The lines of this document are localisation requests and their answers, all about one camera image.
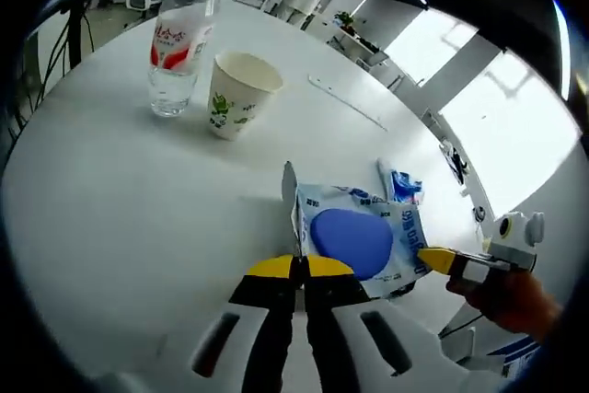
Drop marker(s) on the printed paper cup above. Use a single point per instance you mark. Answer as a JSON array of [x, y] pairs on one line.
[[234, 98]]

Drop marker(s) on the small round object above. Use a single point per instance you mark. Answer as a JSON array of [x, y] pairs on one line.
[[480, 214]]

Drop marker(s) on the black gadget pile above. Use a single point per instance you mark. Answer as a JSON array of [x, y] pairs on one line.
[[456, 163]]

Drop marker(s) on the white table socket panel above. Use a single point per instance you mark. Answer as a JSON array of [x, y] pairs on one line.
[[345, 100]]

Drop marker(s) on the narrow bright window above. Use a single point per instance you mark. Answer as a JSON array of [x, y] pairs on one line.
[[428, 38]]

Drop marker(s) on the wide bright window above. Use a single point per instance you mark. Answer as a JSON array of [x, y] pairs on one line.
[[511, 126]]

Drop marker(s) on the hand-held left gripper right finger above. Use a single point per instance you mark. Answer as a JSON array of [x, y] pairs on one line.
[[331, 319]]

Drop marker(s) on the pale blue packet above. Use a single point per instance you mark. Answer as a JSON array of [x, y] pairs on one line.
[[349, 236]]

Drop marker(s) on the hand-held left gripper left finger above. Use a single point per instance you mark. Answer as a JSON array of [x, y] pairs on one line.
[[271, 319]]

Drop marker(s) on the green potted plant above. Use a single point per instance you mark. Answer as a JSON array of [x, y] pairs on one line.
[[346, 21]]

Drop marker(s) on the clear plastic water bottle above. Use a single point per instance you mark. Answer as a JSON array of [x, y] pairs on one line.
[[179, 43]]

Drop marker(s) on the glossy blue snack packet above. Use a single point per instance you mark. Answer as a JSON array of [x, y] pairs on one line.
[[405, 186]]

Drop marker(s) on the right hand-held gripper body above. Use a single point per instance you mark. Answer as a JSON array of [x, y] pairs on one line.
[[515, 241]]

